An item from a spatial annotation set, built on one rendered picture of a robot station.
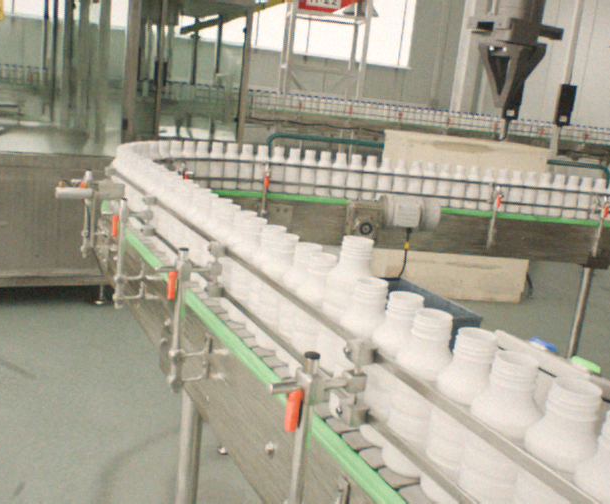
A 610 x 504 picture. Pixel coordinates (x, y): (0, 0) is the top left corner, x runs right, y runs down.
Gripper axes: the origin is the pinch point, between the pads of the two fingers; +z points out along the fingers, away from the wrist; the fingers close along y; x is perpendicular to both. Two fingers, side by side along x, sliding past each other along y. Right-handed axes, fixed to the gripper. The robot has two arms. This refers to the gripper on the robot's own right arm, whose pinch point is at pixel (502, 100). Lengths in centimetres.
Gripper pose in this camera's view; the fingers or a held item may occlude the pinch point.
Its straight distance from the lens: 89.5
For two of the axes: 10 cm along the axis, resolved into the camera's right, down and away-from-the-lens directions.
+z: -1.2, 9.6, 2.6
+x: 5.2, 2.8, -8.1
